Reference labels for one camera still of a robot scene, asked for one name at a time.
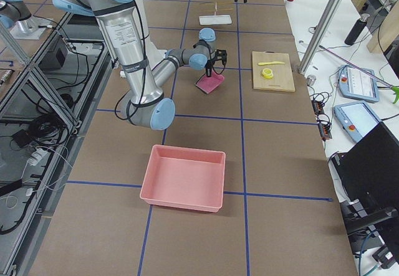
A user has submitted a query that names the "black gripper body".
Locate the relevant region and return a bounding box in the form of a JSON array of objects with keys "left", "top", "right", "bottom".
[{"left": 204, "top": 56, "right": 217, "bottom": 77}]

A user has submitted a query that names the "magenta microfiber cloth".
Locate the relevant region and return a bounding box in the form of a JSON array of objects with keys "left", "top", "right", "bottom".
[{"left": 195, "top": 74, "right": 224, "bottom": 94}]

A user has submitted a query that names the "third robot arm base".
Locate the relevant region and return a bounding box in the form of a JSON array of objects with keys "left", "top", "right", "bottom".
[{"left": 1, "top": 0, "right": 45, "bottom": 40}]

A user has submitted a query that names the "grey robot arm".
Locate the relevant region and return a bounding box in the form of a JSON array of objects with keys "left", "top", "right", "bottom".
[{"left": 52, "top": 0, "right": 216, "bottom": 130}]

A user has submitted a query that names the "black water bottle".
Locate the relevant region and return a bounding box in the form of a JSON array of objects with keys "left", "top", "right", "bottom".
[{"left": 344, "top": 13, "right": 370, "bottom": 45}]

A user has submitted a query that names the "white rectangular tray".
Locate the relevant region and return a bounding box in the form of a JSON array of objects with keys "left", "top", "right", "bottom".
[{"left": 199, "top": 15, "right": 232, "bottom": 26}]

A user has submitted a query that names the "yellow lemon slice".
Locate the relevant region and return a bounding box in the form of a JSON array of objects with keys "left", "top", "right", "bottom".
[{"left": 261, "top": 68, "right": 274, "bottom": 80}]

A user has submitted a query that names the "bamboo cutting board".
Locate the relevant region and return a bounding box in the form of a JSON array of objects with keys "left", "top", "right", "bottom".
[{"left": 252, "top": 51, "right": 296, "bottom": 92}]

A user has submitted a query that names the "yellow plastic knife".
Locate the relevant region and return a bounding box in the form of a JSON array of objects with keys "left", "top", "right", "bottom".
[{"left": 257, "top": 61, "right": 286, "bottom": 66}]

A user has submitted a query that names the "small metal cylinder weight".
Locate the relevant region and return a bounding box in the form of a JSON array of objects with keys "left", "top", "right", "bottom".
[{"left": 306, "top": 74, "right": 317, "bottom": 87}]

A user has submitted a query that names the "pink plastic bin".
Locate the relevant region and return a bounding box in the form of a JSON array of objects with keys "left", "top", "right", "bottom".
[{"left": 140, "top": 145, "right": 226, "bottom": 212}]

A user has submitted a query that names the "black power strip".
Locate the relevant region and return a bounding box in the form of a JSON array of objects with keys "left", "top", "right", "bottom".
[{"left": 311, "top": 100, "right": 332, "bottom": 141}]

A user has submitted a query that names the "upper teach pendant tablet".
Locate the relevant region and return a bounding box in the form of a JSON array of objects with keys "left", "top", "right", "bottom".
[{"left": 338, "top": 65, "right": 380, "bottom": 103}]

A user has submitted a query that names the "teach pendant tablet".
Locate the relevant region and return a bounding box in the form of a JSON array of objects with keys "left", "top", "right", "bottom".
[
  {"left": 333, "top": 101, "right": 382, "bottom": 143},
  {"left": 338, "top": 65, "right": 380, "bottom": 103}
]

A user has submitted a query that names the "lower teach pendant tablet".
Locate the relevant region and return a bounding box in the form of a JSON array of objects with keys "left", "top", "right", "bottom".
[{"left": 333, "top": 101, "right": 382, "bottom": 143}]

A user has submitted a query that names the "metal reacher grabber tool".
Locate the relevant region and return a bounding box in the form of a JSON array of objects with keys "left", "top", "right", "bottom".
[{"left": 319, "top": 45, "right": 399, "bottom": 104}]

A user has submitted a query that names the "black computer monitor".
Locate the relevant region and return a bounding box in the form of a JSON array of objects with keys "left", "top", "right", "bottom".
[{"left": 332, "top": 122, "right": 398, "bottom": 241}]

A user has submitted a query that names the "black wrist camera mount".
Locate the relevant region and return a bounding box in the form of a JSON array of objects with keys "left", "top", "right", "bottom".
[{"left": 212, "top": 49, "right": 228, "bottom": 70}]

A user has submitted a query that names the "aluminium frame post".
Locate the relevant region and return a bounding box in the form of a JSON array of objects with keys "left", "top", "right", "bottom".
[{"left": 298, "top": 0, "right": 341, "bottom": 75}]

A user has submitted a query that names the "floor cable tangle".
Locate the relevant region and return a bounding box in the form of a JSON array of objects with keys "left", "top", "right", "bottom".
[{"left": 9, "top": 92, "right": 79, "bottom": 152}]

